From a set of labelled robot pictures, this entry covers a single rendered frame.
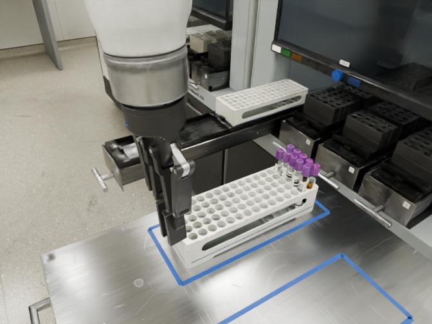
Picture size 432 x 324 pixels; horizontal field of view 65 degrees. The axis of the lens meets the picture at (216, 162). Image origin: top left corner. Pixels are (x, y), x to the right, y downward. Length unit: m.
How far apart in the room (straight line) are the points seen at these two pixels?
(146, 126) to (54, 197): 1.76
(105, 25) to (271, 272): 0.46
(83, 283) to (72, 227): 1.30
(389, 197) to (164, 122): 0.64
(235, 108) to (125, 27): 0.69
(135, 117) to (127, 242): 0.33
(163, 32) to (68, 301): 0.44
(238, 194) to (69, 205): 1.48
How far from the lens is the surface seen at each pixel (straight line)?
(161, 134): 0.40
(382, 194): 0.91
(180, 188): 0.43
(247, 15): 1.27
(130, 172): 0.87
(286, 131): 1.06
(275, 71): 1.20
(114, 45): 0.36
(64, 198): 2.10
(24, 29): 4.38
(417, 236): 0.91
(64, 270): 0.66
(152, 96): 0.37
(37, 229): 1.97
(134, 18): 0.34
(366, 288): 0.65
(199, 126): 1.01
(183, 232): 0.54
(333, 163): 0.97
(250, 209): 0.63
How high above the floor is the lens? 1.32
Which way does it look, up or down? 36 degrees down
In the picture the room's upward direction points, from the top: 2 degrees clockwise
